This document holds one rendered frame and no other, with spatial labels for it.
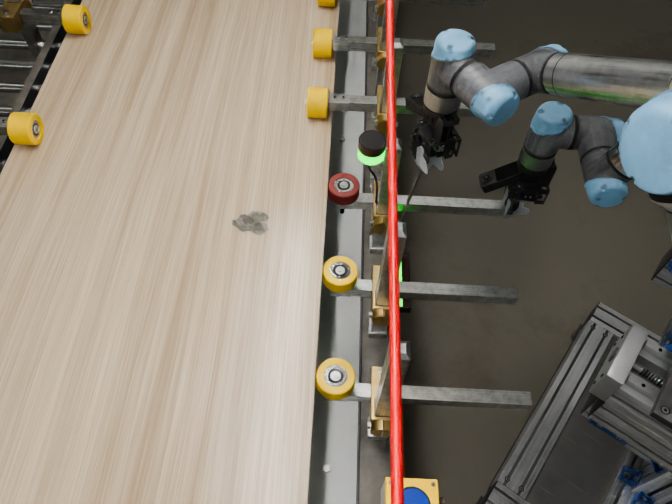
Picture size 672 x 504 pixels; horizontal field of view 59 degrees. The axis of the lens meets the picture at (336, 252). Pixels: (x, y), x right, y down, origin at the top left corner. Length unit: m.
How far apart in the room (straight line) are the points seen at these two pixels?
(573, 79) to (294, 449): 0.82
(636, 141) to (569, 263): 1.81
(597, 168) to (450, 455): 1.19
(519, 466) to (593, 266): 1.03
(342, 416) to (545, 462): 0.75
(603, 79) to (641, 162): 0.26
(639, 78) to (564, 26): 2.78
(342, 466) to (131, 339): 0.56
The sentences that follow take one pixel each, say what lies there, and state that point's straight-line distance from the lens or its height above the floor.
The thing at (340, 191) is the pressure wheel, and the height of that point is 0.91.
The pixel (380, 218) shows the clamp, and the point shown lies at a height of 0.87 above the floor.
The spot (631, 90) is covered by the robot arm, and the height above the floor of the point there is 1.43.
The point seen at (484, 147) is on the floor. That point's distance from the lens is 2.94.
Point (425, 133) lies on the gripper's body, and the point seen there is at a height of 1.14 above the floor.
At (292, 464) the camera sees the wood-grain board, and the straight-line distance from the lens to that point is 1.17.
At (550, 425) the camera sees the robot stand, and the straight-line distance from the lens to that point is 2.03.
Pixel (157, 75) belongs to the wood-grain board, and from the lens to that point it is 1.83.
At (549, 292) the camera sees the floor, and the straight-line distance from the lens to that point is 2.53.
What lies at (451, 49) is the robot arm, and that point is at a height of 1.36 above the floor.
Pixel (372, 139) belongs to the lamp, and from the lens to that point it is 1.31.
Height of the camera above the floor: 2.03
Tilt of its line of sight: 56 degrees down
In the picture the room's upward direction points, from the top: 3 degrees clockwise
